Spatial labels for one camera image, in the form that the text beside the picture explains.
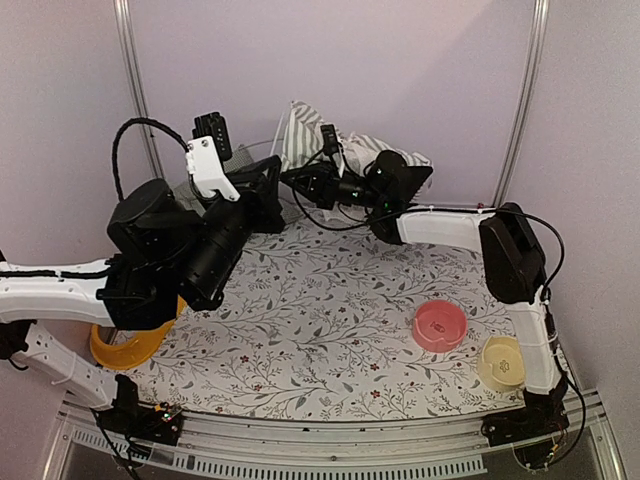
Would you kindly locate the cream pet bowl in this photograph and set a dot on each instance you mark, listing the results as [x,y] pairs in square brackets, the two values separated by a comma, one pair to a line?
[500,365]

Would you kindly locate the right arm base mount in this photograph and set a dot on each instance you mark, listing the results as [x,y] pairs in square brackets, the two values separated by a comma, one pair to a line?
[542,414]

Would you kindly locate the right aluminium corner post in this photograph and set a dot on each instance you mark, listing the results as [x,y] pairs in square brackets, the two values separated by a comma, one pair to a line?
[533,58]

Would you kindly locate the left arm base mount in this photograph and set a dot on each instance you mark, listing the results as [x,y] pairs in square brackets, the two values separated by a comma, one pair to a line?
[159,423]

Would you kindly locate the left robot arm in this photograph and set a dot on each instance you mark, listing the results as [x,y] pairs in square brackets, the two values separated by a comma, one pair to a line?
[34,301]

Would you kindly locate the aluminium corner post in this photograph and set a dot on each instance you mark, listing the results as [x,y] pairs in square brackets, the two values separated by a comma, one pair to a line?
[125,30]
[533,58]

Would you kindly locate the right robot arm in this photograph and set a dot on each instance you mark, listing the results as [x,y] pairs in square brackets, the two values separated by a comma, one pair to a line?
[512,256]

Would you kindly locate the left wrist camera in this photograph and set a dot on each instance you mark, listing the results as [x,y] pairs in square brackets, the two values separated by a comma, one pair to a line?
[207,152]

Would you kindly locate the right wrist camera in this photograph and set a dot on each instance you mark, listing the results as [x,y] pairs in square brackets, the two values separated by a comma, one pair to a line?
[332,147]

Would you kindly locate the green striped pet tent fabric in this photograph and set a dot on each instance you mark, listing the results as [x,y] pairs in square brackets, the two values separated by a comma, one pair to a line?
[302,147]

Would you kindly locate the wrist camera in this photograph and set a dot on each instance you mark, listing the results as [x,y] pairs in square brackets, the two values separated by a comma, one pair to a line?
[207,152]
[332,147]

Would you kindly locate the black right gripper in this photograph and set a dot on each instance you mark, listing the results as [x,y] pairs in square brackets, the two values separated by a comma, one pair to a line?
[321,184]

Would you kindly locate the left aluminium corner post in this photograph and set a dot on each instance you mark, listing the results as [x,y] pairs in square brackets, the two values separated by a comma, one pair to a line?
[125,30]

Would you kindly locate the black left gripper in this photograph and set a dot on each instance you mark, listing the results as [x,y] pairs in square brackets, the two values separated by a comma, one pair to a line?
[270,220]

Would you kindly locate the green checkered cushion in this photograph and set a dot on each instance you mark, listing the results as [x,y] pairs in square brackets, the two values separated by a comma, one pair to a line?
[243,156]

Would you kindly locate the pink pet bowl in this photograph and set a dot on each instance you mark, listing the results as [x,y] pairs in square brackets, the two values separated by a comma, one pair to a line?
[439,326]

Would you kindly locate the front aluminium rail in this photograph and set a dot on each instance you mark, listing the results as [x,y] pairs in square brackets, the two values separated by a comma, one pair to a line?
[225,447]

